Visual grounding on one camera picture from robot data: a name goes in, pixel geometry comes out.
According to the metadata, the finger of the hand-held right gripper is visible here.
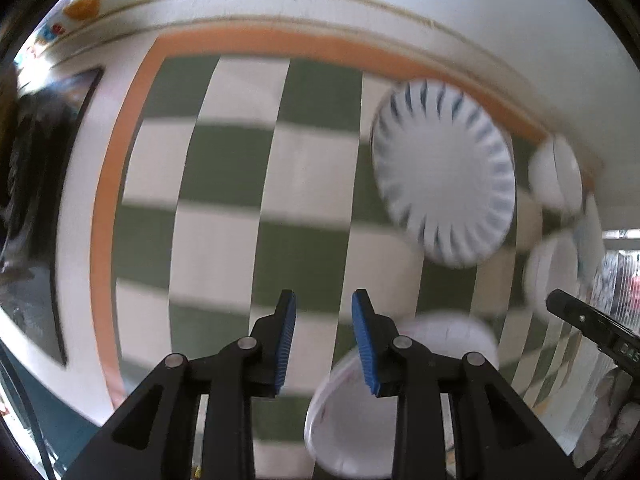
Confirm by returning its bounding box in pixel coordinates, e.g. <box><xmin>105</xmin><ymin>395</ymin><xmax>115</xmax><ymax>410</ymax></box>
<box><xmin>546</xmin><ymin>289</ymin><xmax>640</xmax><ymax>376</ymax></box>

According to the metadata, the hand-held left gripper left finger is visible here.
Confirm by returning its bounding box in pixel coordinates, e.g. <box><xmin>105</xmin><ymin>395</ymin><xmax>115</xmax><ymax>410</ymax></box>
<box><xmin>65</xmin><ymin>289</ymin><xmax>297</xmax><ymax>480</ymax></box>

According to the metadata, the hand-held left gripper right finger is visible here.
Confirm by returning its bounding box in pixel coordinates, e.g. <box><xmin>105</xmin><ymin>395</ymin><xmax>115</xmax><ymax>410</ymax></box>
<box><xmin>351</xmin><ymin>289</ymin><xmax>586</xmax><ymax>480</ymax></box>

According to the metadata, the white bowl with coloured band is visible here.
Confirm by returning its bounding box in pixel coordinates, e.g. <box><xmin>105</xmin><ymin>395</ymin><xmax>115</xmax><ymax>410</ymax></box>
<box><xmin>304</xmin><ymin>310</ymin><xmax>501</xmax><ymax>478</ymax></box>

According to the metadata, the white bowl with dark rim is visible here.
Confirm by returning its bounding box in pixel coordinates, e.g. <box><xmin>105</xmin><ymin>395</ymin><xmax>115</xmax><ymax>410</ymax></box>
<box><xmin>529</xmin><ymin>136</ymin><xmax>583</xmax><ymax>213</ymax></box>

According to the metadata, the white plate with ray pattern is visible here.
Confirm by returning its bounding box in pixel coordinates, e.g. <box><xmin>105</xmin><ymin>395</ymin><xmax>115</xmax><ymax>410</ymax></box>
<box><xmin>371</xmin><ymin>79</ymin><xmax>517</xmax><ymax>268</ymax></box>

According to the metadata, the glass sliding door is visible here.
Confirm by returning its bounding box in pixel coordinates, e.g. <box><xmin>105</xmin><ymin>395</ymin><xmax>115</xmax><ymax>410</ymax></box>
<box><xmin>602</xmin><ymin>229</ymin><xmax>640</xmax><ymax>331</ymax></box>

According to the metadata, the green white checkered tablecloth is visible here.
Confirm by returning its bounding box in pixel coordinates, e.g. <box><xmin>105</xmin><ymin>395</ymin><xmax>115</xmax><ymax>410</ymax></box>
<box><xmin>92</xmin><ymin>25</ymin><xmax>601</xmax><ymax>480</ymax></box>

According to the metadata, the black cooktop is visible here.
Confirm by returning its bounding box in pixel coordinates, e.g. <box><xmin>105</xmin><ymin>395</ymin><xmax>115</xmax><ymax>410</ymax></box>
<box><xmin>0</xmin><ymin>65</ymin><xmax>106</xmax><ymax>366</ymax></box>

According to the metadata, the colourful letter wall sticker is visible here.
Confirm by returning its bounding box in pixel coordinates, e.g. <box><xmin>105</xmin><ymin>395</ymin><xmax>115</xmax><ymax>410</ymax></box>
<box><xmin>35</xmin><ymin>20</ymin><xmax>67</xmax><ymax>47</ymax></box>

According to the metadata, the orange wedge wall sticker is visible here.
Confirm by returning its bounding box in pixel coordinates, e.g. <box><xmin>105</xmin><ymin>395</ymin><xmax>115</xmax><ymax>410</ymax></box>
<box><xmin>62</xmin><ymin>0</ymin><xmax>101</xmax><ymax>20</ymax></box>

